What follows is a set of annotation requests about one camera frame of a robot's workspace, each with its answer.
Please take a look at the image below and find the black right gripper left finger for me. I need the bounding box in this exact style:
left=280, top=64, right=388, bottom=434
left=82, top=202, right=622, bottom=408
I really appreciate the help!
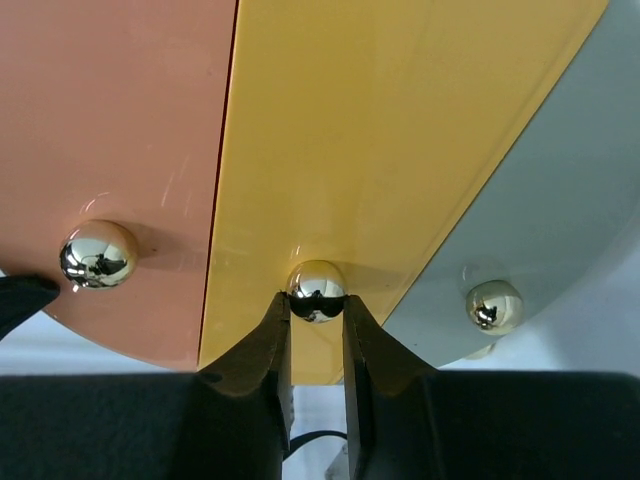
left=1, top=293, right=291, bottom=479

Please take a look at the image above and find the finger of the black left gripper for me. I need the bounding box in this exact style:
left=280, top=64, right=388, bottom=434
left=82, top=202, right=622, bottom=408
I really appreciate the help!
left=0, top=275, right=60, bottom=340

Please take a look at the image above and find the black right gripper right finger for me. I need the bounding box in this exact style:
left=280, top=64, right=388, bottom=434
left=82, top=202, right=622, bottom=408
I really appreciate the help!
left=343, top=295, right=639, bottom=479

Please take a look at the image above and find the cylindrical beige drawer container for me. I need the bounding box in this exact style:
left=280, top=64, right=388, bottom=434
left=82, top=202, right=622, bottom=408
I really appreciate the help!
left=1, top=1, right=639, bottom=371

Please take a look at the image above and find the black thin base cable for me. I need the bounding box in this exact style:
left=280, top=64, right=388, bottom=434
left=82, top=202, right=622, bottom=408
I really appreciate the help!
left=287, top=429, right=347, bottom=451

